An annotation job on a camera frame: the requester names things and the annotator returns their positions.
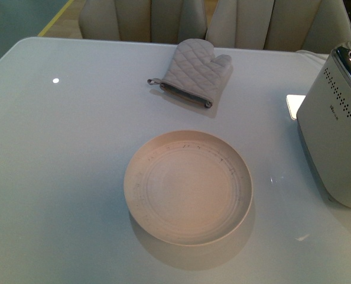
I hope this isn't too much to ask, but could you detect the beige chair right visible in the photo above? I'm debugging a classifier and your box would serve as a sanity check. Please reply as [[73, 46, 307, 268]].
[[206, 0, 351, 53]]

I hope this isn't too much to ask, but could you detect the cream chrome two-slot toaster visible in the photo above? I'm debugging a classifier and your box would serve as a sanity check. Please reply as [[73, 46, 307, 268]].
[[297, 41, 351, 208]]

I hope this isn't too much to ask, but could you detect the grey quilted oven mitt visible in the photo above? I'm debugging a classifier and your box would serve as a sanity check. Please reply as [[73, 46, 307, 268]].
[[147, 38, 233, 108]]

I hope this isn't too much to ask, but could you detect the beige round plate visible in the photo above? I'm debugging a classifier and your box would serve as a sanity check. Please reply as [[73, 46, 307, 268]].
[[123, 130, 253, 246]]

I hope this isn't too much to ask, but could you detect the beige chair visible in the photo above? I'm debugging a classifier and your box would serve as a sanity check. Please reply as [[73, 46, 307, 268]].
[[206, 0, 351, 53], [78, 0, 207, 44]]

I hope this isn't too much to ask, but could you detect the beige chair left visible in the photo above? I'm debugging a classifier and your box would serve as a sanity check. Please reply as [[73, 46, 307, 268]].
[[78, 0, 207, 44]]

